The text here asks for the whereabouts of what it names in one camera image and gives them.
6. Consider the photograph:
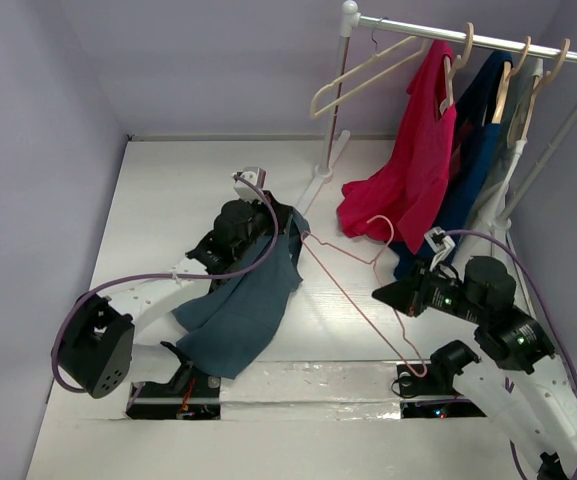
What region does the white clothes rack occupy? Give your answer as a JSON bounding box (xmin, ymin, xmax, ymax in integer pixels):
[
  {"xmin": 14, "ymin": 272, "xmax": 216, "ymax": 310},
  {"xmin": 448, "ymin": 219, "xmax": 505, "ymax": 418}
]
[{"xmin": 287, "ymin": 0, "xmax": 577, "ymax": 282}]

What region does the teal blue t-shirt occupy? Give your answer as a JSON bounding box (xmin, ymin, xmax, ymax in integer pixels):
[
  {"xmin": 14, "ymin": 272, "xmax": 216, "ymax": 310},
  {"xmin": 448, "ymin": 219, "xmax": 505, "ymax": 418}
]
[{"xmin": 172, "ymin": 208, "xmax": 309, "ymax": 379}]

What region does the wooden hanger with navy shirt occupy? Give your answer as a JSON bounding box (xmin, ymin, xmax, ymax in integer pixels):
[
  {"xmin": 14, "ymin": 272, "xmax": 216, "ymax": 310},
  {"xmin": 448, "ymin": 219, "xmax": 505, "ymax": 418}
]
[{"xmin": 491, "ymin": 36, "xmax": 532, "ymax": 124}]

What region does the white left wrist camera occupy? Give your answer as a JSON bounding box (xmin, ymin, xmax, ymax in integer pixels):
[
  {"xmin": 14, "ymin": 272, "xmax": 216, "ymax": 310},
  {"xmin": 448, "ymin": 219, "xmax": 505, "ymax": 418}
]
[{"xmin": 233, "ymin": 167, "xmax": 266, "ymax": 202}]

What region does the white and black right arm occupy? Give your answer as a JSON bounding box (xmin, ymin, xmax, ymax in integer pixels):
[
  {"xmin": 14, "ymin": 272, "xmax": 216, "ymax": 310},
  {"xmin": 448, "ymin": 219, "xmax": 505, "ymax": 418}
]
[{"xmin": 390, "ymin": 256, "xmax": 577, "ymax": 479}]

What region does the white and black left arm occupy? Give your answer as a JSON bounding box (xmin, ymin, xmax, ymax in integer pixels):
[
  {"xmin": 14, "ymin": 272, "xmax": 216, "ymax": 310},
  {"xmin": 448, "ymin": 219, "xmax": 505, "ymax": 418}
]
[{"xmin": 51, "ymin": 192, "xmax": 310, "ymax": 399}]

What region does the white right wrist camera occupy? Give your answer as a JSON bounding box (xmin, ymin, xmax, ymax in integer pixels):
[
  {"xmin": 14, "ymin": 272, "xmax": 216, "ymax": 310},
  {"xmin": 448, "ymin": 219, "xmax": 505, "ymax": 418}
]
[{"xmin": 424, "ymin": 227, "xmax": 455, "ymax": 271}]

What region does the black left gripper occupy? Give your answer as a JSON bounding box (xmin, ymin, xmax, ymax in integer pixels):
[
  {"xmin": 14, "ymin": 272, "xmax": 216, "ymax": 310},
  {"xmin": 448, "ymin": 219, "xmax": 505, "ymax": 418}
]
[{"xmin": 233, "ymin": 191, "xmax": 291, "ymax": 261}]

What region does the pale grey-green t-shirt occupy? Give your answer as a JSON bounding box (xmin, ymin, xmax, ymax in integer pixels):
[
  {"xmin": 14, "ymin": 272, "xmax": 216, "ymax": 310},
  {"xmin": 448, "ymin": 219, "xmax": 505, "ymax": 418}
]
[{"xmin": 467, "ymin": 57, "xmax": 544, "ymax": 233}]

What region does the wooden hanger with red shirt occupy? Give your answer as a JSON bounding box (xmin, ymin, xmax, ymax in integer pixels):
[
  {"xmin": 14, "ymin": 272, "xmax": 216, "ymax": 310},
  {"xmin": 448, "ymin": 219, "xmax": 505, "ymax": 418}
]
[{"xmin": 438, "ymin": 22, "xmax": 474, "ymax": 116}]

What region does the cream plastic hanger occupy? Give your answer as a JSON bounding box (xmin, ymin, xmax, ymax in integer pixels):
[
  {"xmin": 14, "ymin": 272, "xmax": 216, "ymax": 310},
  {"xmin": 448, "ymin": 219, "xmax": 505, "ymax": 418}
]
[{"xmin": 308, "ymin": 13, "xmax": 430, "ymax": 120}]

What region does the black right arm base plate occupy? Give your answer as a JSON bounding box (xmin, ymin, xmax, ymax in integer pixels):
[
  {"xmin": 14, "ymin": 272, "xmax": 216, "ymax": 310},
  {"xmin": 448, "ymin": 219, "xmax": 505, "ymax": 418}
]
[{"xmin": 391, "ymin": 363, "xmax": 485, "ymax": 419}]

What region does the navy blue t-shirt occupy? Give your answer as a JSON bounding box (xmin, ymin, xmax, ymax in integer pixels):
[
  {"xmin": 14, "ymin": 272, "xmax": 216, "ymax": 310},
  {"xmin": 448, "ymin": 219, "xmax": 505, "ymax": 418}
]
[{"xmin": 385, "ymin": 49, "xmax": 514, "ymax": 281}]

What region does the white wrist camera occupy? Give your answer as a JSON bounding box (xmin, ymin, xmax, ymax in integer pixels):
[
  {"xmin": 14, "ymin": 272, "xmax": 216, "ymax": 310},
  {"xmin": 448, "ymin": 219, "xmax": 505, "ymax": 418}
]
[
  {"xmin": 233, "ymin": 167, "xmax": 266, "ymax": 202},
  {"xmin": 424, "ymin": 227, "xmax": 455, "ymax": 271}
]

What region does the magenta red t-shirt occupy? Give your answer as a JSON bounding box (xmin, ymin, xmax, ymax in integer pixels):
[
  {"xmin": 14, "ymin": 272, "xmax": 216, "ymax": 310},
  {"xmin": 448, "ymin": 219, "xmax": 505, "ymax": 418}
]
[{"xmin": 337, "ymin": 40, "xmax": 457, "ymax": 252}]

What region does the wooden hanger with grey shirt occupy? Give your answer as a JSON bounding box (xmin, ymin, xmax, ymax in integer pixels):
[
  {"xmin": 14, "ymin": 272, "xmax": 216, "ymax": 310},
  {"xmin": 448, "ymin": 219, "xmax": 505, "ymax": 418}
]
[{"xmin": 506, "ymin": 38, "xmax": 571, "ymax": 152}]

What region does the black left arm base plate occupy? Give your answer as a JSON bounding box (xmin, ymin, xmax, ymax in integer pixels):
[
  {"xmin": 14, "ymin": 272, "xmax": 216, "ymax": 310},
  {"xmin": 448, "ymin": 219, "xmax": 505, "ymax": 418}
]
[{"xmin": 125, "ymin": 366, "xmax": 221, "ymax": 421}]

